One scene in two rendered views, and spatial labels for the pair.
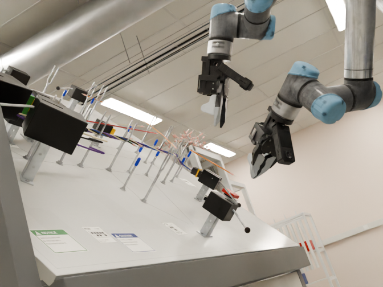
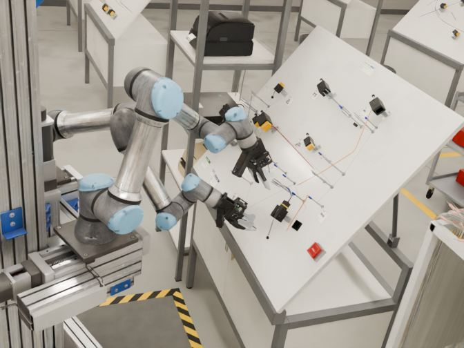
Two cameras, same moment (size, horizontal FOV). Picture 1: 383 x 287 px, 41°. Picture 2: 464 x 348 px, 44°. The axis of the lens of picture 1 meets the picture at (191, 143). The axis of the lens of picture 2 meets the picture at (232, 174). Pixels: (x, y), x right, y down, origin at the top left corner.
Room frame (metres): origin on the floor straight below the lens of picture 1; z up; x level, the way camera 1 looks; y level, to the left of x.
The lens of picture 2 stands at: (2.75, -1.63, 2.42)
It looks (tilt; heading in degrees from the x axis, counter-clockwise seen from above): 29 degrees down; 134
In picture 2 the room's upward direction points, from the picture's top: 8 degrees clockwise
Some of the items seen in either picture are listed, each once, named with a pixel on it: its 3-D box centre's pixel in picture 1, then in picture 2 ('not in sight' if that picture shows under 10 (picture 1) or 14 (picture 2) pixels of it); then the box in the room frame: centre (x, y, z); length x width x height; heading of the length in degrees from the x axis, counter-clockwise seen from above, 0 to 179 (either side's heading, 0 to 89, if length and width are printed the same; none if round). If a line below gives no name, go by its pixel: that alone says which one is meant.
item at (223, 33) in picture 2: not in sight; (221, 33); (0.48, 0.46, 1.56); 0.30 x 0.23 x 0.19; 70
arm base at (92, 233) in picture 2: not in sight; (96, 221); (1.25, -0.75, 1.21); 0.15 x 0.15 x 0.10
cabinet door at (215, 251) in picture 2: not in sight; (211, 237); (0.95, 0.13, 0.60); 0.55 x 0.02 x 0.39; 158
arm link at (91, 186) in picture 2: not in sight; (97, 194); (1.25, -0.75, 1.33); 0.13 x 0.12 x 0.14; 2
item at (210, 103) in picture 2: not in sight; (209, 108); (0.44, 0.47, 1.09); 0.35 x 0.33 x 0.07; 158
